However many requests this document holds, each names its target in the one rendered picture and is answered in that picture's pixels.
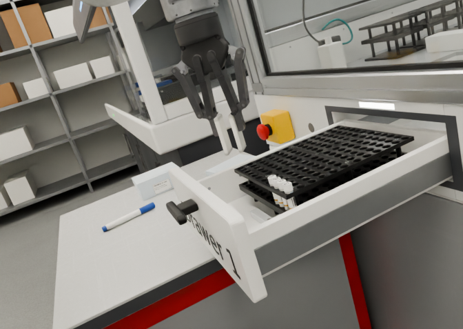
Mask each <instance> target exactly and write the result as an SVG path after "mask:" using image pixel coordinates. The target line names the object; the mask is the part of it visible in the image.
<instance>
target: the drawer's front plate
mask: <svg viewBox="0 0 463 329"><path fill-rule="evenodd" d="M168 173H169V176H170V179H171V181H172V184H173V187H174V190H175V193H176V196H177V198H178V201H179V203H181V202H184V201H187V200H188V199H193V200H194V201H195V202H196V203H197V204H198V210H197V211H196V212H193V213H191V215H192V217H194V218H195V219H196V220H197V222H198V224H197V222H196V221H195V220H194V218H192V220H191V223H190V222H189V221H188V220H187V225H188V226H189V227H190V228H191V229H192V231H193V232H194V233H195V234H196V236H197V237H198V238H199V239H200V240H201V241H202V242H203V244H204V245H205V246H206V247H207V249H208V250H209V251H210V252H211V253H212V254H213V255H214V256H215V258H216V259H217V260H218V261H219V263H220V264H221V265H222V266H223V268H224V269H226V271H227V272H228V273H229V274H230V275H231V277H232V278H233V279H234V280H235V282H236V283H237V284H238V285H239V286H240V287H241V288H242V289H243V291H244V292H245V293H246V294H247V296H248V297H249V298H250V299H251V300H252V301H253V302H254V303H256V302H258V301H260V300H261V299H264V298H265V297H267V291H266V288H265V285H264V281H263V278H262V275H261V272H260V268H259V266H258V262H257V259H256V256H255V252H254V249H253V246H252V244H251V239H250V237H249V233H248V230H247V226H246V224H245V220H244V218H243V216H242V215H241V214H240V213H239V212H237V211H236V210H234V209H233V208H232V207H231V206H229V205H228V204H226V203H225V202H224V201H223V200H221V199H220V198H218V197H217V196H216V195H215V194H213V193H212V192H210V191H209V190H208V189H206V188H205V187H204V186H202V185H201V184H200V183H199V182H197V181H196V180H195V179H193V178H192V177H190V176H189V175H188V174H187V173H185V172H184V171H182V170H181V169H180V168H179V167H175V168H172V169H169V170H168ZM189 217H190V215H189ZM190 219H191V217H190ZM192 221H193V223H194V226H193V223H192ZM196 224H197V225H199V224H200V226H201V228H202V227H203V228H204V231H205V230H206V231H207V235H208V237H209V235H211V236H212V237H213V239H214V241H215V243H216V242H218V244H220V246H221V248H220V251H221V254H222V256H223V260H222V258H221V255H220V252H219V249H218V246H217V243H216V246H217V248H216V247H215V245H214V248H215V249H216V251H217V252H218V253H219V255H218V254H217V253H216V251H215V250H214V248H213V246H212V243H211V241H210V238H209V242H210V245H209V243H208V240H207V241H206V240H205V238H204V236H203V233H202V230H201V228H200V226H199V228H200V230H199V228H198V226H197V228H196ZM194 227H195V228H194ZM197 229H198V231H199V232H200V231H201V234H202V236H201V235H200V234H199V232H198V231H197ZM205 234H206V232H205ZM205 237H206V236H205ZM206 239H207V237H206ZM226 249H228V250H229V251H230V253H231V257H232V259H233V262H234V265H235V268H236V272H237V274H238V275H239V276H240V279H241V280H240V279H239V278H238V277H237V276H236V274H235V273H234V271H235V270H234V267H233V264H232V261H231V258H230V256H229V253H228V252H227V251H226Z"/></svg>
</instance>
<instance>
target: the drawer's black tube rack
mask: <svg viewBox="0 0 463 329"><path fill-rule="evenodd" d="M412 141H414V136H409V135H403V134H395V133H390V132H381V131H376V130H367V129H362V128H353V127H348V126H339V125H338V126H336V127H333V128H331V129H328V130H325V131H324V132H321V133H319V134H316V135H314V136H312V137H310V138H307V139H305V140H302V141H299V142H298V143H295V144H293V145H291V146H288V147H286V148H283V149H281V150H279V151H276V152H273V153H271V154H269V155H267V156H264V157H262V158H259V159H257V160H255V161H252V162H250V163H247V164H245V165H244V166H246V168H251V169H252V170H255V171H257V172H259V173H261V174H263V175H266V176H265V177H269V176H270V175H276V177H280V178H281V179H285V180H286V181H287V182H288V181H289V182H291V183H292V186H293V188H294V189H296V190H297V191H298V194H299V195H296V196H295V200H296V204H297V206H299V205H301V204H303V203H305V202H307V201H309V200H311V199H313V198H316V197H318V196H320V195H322V194H324V193H326V192H328V191H330V190H333V189H334V188H337V187H338V186H341V185H342V184H344V183H347V182H349V181H351V180H353V179H355V178H357V177H359V176H361V175H364V174H366V173H368V172H370V171H372V170H374V169H376V168H378V167H380V166H383V165H384V164H386V163H388V162H390V161H393V160H394V159H397V158H399V157H401V156H403V155H405V154H407V153H408V152H402V149H401V146H403V145H405V144H407V143H409V142H412ZM239 188H240V190H242V191H243V192H244V193H246V194H248V195H249V196H251V197H253V198H254V201H255V202H257V201H259V202H261V203H263V204H264V205H266V206H267V207H269V208H271V209H272V210H274V212H275V215H278V214H282V213H284V212H286V211H288V210H285V207H280V205H279V204H276V202H275V200H274V196H273V193H272V192H271V191H269V190H267V189H265V188H263V187H262V186H259V185H258V184H256V183H254V182H252V181H250V180H249V181H246V182H244V183H241V184H239Z"/></svg>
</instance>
